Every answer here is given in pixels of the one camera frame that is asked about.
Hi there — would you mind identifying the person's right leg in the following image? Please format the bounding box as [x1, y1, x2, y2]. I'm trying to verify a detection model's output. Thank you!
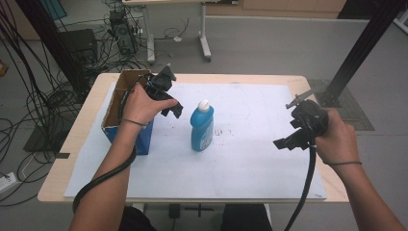
[220, 203, 274, 231]

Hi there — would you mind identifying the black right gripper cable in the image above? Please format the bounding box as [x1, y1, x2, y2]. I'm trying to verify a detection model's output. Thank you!
[283, 144, 318, 231]

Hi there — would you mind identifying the white power strip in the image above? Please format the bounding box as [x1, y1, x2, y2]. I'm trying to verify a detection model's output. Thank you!
[0, 171, 17, 194]

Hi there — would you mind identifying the person's leg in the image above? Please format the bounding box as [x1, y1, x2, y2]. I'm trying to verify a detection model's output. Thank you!
[118, 205, 159, 231]
[220, 203, 274, 231]

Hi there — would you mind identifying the thin black left wristband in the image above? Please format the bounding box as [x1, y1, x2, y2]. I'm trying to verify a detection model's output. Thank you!
[120, 117, 150, 127]

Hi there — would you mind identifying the black metal frame post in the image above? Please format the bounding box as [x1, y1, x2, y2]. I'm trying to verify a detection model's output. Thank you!
[14, 0, 91, 94]
[316, 0, 408, 109]

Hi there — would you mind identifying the tangle of black cables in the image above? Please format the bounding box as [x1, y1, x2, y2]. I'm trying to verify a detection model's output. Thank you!
[0, 0, 191, 208]

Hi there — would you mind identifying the black computer tower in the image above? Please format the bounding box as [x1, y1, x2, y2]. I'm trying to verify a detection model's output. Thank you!
[108, 9, 140, 56]

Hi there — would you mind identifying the person's left hand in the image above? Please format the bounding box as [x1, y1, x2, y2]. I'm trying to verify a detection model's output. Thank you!
[121, 84, 179, 128]

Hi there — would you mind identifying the white height-adjustable desk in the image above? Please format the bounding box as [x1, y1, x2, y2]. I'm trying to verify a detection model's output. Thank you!
[122, 0, 241, 64]

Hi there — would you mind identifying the black equipment box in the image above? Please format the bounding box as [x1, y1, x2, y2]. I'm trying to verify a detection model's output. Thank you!
[59, 28, 99, 65]

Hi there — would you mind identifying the blue bottle with white cap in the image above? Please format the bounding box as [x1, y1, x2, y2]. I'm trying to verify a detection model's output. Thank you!
[190, 98, 216, 153]

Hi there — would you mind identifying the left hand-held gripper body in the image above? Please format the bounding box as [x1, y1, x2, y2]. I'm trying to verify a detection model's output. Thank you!
[144, 64, 177, 101]

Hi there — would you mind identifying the white table mat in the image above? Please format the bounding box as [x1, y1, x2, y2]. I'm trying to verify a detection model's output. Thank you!
[64, 82, 328, 200]

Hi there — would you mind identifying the thin black wristband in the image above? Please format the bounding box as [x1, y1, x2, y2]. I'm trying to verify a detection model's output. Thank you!
[120, 117, 150, 127]
[326, 160, 363, 167]

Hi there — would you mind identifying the person's left leg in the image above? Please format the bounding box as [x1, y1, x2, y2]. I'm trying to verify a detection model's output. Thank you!
[118, 205, 159, 231]

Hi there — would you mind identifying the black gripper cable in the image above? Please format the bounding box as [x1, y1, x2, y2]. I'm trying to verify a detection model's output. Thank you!
[72, 74, 152, 215]
[283, 144, 318, 231]

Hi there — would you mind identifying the wooden cabinet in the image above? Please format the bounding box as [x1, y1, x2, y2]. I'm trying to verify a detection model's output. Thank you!
[205, 0, 348, 19]

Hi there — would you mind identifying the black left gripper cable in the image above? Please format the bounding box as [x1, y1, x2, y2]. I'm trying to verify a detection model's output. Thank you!
[72, 74, 152, 215]

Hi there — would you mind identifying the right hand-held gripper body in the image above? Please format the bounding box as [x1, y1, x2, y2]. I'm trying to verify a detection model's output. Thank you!
[286, 89, 329, 147]

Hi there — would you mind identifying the person's right hand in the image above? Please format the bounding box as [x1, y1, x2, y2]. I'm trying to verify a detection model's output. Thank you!
[314, 108, 361, 166]

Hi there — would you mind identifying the blue cardboard box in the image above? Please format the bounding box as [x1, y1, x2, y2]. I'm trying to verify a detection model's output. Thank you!
[101, 68, 155, 156]

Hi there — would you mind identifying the thin black right wristband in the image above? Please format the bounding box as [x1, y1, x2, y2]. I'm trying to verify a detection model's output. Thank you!
[326, 160, 363, 167]

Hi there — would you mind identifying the black floor base plate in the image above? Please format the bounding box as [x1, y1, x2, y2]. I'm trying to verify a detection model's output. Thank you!
[23, 120, 76, 154]

